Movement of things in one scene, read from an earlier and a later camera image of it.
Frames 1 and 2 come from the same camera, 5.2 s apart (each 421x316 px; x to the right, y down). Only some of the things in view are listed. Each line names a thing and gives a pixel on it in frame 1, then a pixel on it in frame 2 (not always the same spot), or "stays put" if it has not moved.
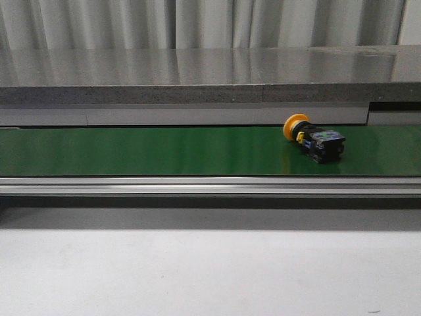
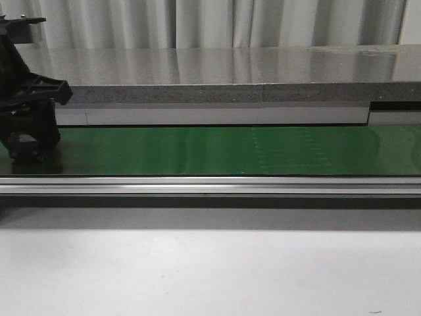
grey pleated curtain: x=181 y=24 stays put
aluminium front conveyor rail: x=210 y=185 stays put
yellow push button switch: x=324 y=146 to x=25 y=149
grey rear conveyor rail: x=197 y=115 stays put
